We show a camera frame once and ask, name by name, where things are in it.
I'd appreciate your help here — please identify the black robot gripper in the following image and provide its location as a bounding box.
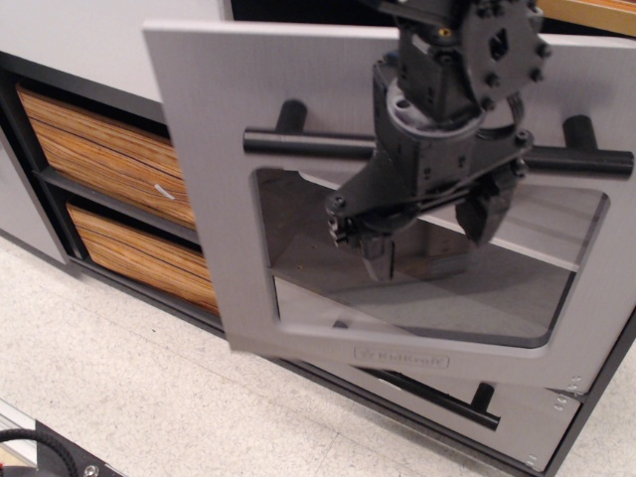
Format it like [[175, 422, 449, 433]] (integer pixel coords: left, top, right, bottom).
[[325, 64, 532, 281]]

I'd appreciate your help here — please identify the grey toy oven door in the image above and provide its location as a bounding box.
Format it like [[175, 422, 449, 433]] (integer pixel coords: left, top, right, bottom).
[[144, 21, 635, 394]]

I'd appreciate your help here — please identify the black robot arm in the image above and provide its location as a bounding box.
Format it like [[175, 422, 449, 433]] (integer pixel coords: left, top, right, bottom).
[[326, 1, 551, 281]]

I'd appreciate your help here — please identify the grey oven rack shelf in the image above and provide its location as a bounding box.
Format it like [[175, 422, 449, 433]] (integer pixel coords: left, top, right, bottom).
[[297, 168, 610, 273]]

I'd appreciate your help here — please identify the grey lower oven drawer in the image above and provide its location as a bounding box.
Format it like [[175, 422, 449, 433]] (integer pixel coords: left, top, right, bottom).
[[275, 275, 582, 473]]

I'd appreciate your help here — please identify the lower wood-pattern storage bin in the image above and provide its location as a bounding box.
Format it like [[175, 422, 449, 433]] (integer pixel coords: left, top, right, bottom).
[[67, 202, 220, 314]]

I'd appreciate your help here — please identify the wood-pattern storage bin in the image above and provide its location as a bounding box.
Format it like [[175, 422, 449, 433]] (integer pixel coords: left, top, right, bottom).
[[67, 202, 220, 314], [16, 83, 196, 230]]

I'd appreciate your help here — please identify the upper wood-pattern storage bin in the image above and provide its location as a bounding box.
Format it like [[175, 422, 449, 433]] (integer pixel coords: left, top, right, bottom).
[[16, 83, 196, 230]]

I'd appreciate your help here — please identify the black oven door handle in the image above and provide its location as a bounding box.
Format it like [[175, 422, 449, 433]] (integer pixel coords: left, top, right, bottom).
[[242, 99, 635, 179]]

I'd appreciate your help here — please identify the black drawer handle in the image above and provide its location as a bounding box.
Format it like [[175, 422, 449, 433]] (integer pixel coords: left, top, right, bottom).
[[332, 320, 502, 432]]

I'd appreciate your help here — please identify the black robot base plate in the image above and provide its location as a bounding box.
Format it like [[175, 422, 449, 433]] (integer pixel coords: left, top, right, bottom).
[[30, 419, 125, 477]]

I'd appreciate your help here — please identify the black braided cable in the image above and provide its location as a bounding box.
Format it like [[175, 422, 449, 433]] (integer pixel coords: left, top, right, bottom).
[[0, 429, 80, 477]]

